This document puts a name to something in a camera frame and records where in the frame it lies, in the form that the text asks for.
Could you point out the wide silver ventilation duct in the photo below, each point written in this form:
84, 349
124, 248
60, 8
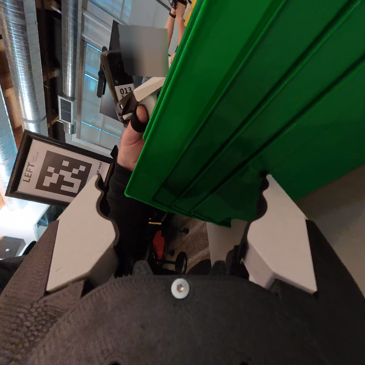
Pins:
20, 57

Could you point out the red object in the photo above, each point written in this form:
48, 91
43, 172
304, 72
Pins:
158, 245

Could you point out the yellow plastic bin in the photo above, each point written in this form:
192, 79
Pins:
193, 7

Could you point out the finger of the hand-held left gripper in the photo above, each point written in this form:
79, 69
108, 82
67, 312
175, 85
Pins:
148, 87

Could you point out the black office chair base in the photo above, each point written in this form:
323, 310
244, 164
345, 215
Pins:
180, 263

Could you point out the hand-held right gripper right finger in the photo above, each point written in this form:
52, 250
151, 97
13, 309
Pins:
282, 242

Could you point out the narrow silver ventilation duct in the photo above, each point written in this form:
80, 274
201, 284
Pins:
71, 42

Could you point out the person's left hand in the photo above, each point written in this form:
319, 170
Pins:
129, 148

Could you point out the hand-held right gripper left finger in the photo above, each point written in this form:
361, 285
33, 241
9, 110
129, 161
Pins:
82, 236

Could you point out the framed marker sign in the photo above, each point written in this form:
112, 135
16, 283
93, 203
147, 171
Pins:
31, 168

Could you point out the green plastic bin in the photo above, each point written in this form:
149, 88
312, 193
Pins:
242, 99

